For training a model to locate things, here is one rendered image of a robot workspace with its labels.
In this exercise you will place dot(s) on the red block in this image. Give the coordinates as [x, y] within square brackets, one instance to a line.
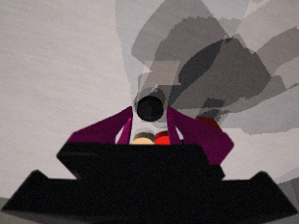
[208, 121]

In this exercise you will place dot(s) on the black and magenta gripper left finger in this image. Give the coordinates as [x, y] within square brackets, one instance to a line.
[105, 131]

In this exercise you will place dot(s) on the red disc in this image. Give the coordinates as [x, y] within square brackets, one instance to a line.
[162, 137]

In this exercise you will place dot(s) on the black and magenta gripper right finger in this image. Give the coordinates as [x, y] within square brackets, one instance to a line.
[216, 143]

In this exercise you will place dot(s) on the tan round disc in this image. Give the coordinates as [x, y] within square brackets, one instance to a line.
[143, 138]

